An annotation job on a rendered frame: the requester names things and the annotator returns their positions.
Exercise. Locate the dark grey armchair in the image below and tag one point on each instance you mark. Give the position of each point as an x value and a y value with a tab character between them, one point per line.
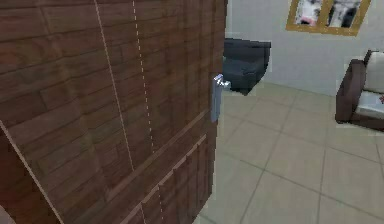
245	65

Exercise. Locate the brown wooden room door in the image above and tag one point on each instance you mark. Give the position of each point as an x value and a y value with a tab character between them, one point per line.
100	110

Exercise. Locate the brown sofa with white cushions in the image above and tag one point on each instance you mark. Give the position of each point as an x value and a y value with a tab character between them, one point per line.
361	93

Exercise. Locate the yellow framed wall picture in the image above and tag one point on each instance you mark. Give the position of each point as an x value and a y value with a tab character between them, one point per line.
328	15

